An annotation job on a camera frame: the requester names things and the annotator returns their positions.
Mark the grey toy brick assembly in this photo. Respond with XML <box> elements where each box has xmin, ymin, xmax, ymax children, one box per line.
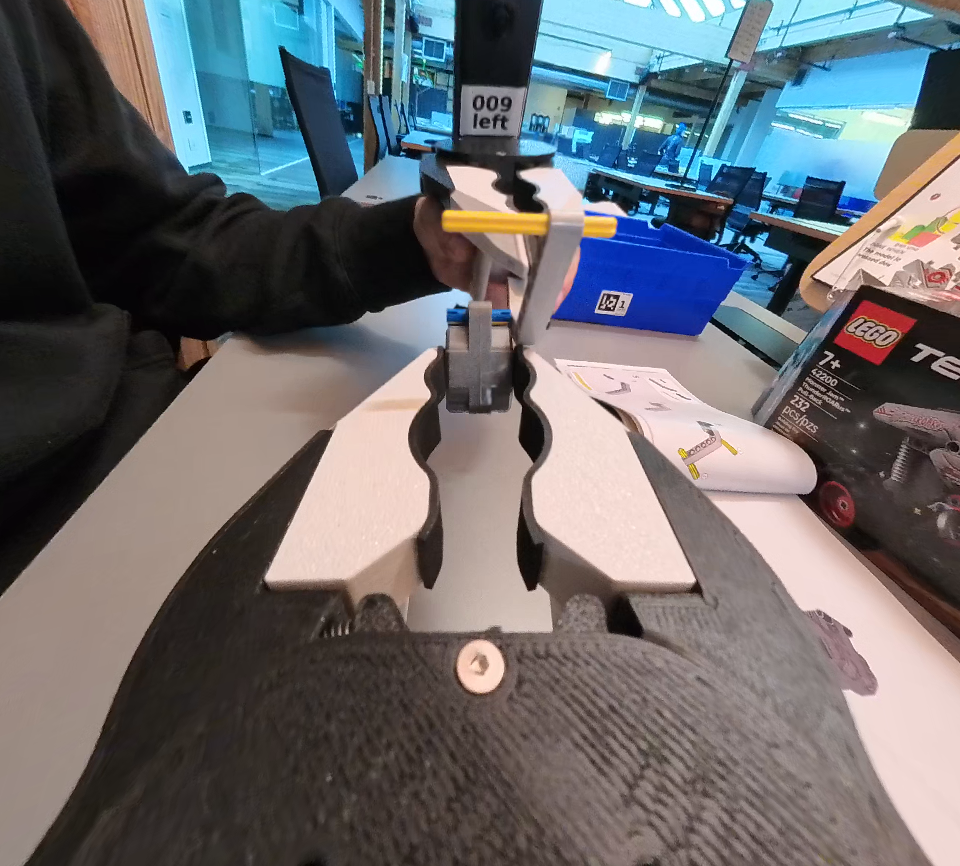
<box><xmin>441</xmin><ymin>208</ymin><xmax>618</xmax><ymax>415</ymax></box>

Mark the cardboard-backed instruction sheet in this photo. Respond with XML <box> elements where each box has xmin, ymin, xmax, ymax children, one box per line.
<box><xmin>798</xmin><ymin>131</ymin><xmax>960</xmax><ymax>315</ymax></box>

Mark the white instruction booklet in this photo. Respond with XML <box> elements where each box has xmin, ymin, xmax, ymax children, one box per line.
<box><xmin>555</xmin><ymin>358</ymin><xmax>960</xmax><ymax>866</ymax></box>

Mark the black office chair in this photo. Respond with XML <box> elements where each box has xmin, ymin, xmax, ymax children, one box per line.
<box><xmin>795</xmin><ymin>177</ymin><xmax>846</xmax><ymax>222</ymax></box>
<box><xmin>708</xmin><ymin>164</ymin><xmax>757</xmax><ymax>259</ymax></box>
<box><xmin>279</xmin><ymin>46</ymin><xmax>360</xmax><ymax>199</ymax></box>
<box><xmin>367</xmin><ymin>93</ymin><xmax>402</xmax><ymax>158</ymax></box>

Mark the black panel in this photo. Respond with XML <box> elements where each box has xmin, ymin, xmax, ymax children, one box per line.
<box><xmin>911</xmin><ymin>48</ymin><xmax>960</xmax><ymax>132</ymax></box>

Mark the white sign board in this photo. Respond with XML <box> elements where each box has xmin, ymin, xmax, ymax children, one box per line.
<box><xmin>678</xmin><ymin>0</ymin><xmax>774</xmax><ymax>184</ymax></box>

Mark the person's left hand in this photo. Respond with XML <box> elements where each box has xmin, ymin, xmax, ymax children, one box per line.
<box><xmin>412</xmin><ymin>197</ymin><xmax>583</xmax><ymax>308</ymax></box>

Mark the wooden office table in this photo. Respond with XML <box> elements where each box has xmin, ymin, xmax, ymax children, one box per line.
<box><xmin>588</xmin><ymin>164</ymin><xmax>732</xmax><ymax>240</ymax></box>
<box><xmin>750</xmin><ymin>209</ymin><xmax>852</xmax><ymax>315</ymax></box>

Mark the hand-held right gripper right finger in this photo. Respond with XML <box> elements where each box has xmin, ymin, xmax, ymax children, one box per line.
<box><xmin>512</xmin><ymin>345</ymin><xmax>702</xmax><ymax>604</ymax></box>

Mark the blue plastic bin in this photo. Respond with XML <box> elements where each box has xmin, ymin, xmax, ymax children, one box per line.
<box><xmin>551</xmin><ymin>209</ymin><xmax>751</xmax><ymax>338</ymax></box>

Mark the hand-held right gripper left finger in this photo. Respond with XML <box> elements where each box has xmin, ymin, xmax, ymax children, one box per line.
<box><xmin>264</xmin><ymin>347</ymin><xmax>445</xmax><ymax>609</ymax></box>

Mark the black toy set box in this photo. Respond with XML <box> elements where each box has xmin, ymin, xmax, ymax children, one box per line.
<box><xmin>752</xmin><ymin>284</ymin><xmax>960</xmax><ymax>615</ymax></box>

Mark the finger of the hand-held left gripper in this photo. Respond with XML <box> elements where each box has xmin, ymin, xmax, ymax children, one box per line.
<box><xmin>442</xmin><ymin>164</ymin><xmax>535</xmax><ymax>282</ymax></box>
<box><xmin>513</xmin><ymin>165</ymin><xmax>586</xmax><ymax>222</ymax></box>

